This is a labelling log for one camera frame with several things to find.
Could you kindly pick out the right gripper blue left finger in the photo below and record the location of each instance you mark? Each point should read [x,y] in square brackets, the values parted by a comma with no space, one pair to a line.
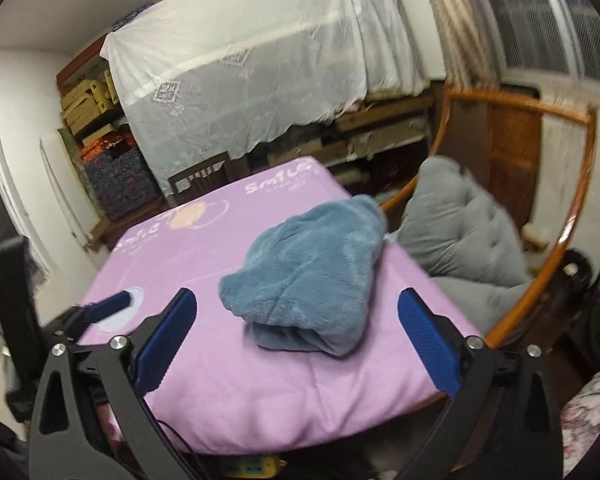
[136,368]

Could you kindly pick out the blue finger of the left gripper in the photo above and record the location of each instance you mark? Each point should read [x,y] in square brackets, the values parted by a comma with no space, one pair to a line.
[80,318]

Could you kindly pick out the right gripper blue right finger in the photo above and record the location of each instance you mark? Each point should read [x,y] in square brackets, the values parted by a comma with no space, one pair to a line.
[474,386]

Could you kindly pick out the blue fleece jacket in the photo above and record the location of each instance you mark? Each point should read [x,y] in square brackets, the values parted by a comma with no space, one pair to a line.
[305,285]

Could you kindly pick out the pink smile bed sheet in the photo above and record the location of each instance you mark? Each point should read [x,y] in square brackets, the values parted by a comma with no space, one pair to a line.
[222,393]

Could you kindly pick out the white leaning boards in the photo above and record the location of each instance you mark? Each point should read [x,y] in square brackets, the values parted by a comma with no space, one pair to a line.
[69,191]

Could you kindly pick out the grey tufted cushion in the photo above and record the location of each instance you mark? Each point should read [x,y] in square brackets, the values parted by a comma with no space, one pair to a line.
[465,241]

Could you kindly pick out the dark wooden chair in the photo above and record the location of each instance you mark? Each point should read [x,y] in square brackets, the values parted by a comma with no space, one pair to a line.
[201,179]

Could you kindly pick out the yellow cardboard boxes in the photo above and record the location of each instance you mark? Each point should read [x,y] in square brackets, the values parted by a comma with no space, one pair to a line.
[88,101]

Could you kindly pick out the wooden low shelf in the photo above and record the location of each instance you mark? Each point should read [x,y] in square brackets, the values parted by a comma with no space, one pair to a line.
[348,144]

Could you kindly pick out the white lace cover cloth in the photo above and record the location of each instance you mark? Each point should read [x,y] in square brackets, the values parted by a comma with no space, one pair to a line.
[197,78]

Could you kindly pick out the striped beige curtain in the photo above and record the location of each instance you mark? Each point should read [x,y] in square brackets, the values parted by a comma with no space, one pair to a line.
[468,55]

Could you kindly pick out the wooden armchair frame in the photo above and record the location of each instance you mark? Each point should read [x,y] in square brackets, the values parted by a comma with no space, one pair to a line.
[512,164]

